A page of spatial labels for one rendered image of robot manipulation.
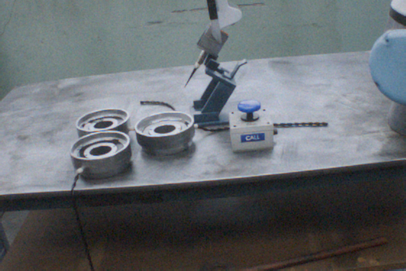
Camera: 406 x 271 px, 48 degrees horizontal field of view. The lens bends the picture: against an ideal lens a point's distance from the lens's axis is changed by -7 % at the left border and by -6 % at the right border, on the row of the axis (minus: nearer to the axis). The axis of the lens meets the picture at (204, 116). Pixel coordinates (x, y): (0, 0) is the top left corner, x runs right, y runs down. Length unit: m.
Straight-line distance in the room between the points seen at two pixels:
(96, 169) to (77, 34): 1.79
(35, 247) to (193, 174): 0.48
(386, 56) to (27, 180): 0.61
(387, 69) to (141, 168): 0.42
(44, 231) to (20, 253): 0.08
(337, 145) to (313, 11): 1.71
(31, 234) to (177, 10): 1.56
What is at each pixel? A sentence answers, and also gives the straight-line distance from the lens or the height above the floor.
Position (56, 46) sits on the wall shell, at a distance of 2.57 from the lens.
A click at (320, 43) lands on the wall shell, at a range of 2.53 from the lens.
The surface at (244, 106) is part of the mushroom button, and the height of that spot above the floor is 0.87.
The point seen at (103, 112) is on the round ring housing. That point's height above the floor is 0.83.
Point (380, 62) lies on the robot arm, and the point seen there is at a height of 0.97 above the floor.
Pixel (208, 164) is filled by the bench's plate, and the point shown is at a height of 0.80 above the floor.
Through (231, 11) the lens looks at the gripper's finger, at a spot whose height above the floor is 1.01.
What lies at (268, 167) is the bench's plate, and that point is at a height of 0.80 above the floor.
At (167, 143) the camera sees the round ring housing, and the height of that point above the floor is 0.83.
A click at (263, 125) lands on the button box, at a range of 0.80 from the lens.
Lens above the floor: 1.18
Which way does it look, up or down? 23 degrees down
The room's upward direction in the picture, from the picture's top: 6 degrees counter-clockwise
